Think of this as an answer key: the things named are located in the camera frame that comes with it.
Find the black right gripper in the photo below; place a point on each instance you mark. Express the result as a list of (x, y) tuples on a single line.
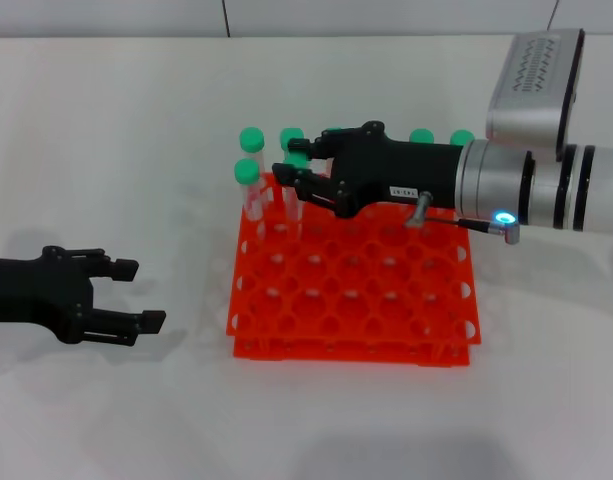
[(401, 170)]

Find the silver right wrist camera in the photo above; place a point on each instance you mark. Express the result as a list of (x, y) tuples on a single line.
[(531, 90)]

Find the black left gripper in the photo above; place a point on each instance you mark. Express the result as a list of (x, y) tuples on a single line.
[(36, 292)]

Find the green capped clear test tube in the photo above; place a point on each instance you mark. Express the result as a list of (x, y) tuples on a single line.
[(292, 136), (422, 136), (462, 137), (252, 139), (246, 171), (292, 215), (332, 129)]

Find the red plastic test tube rack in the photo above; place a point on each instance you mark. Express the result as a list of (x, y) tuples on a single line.
[(356, 295)]

